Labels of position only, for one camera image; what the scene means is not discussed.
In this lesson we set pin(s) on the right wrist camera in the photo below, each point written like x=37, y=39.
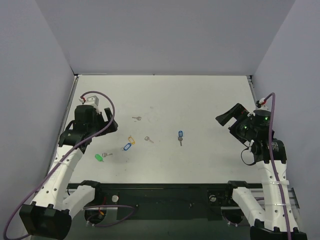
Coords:
x=261, y=105

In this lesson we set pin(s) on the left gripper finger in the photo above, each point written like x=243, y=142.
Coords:
x=108, y=113
x=111, y=129

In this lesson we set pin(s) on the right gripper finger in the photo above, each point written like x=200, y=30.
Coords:
x=238, y=112
x=225, y=117

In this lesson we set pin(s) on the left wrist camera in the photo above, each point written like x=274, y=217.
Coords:
x=93, y=101

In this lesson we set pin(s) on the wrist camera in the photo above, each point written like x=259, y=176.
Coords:
x=261, y=105
x=93, y=101

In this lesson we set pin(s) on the blue key tag on table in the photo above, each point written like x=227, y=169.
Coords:
x=127, y=146

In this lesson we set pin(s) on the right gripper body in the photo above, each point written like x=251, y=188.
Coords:
x=235, y=122

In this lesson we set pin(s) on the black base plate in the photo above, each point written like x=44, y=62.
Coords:
x=169, y=201

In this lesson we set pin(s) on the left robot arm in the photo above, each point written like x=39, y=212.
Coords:
x=50, y=213

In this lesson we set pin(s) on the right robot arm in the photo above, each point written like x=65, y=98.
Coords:
x=275, y=219

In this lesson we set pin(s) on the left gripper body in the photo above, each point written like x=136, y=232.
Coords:
x=104, y=124

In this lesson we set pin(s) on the silver key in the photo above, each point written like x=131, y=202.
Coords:
x=138, y=118
x=180, y=139
x=147, y=138
x=105, y=154

